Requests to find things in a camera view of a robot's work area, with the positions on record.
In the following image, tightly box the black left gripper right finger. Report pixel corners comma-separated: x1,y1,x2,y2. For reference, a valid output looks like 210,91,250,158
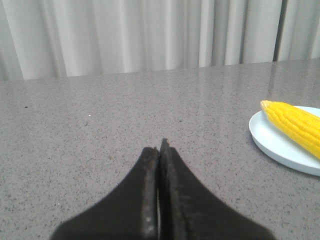
159,139,275,240

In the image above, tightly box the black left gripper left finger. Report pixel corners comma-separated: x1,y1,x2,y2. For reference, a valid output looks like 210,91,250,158
51,147,159,240

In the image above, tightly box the light blue round plate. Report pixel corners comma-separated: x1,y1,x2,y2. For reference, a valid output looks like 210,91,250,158
249,111,320,177

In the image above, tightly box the yellow plastic corn cob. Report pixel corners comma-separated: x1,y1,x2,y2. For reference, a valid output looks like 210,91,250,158
260,100,320,158

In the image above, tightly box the white pleated curtain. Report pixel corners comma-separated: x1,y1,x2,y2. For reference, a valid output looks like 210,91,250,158
0,0,320,82

